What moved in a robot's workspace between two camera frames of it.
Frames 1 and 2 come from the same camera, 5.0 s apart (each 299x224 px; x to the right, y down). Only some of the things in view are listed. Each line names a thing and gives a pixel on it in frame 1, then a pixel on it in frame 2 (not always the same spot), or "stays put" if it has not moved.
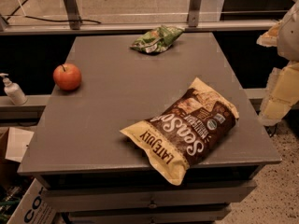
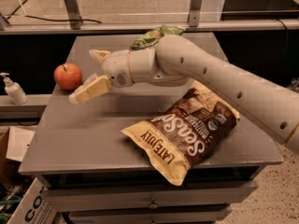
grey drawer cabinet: (92, 173) stays put
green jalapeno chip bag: (157, 40) stays put
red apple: (67, 77) stays put
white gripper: (290, 36) → (117, 67)
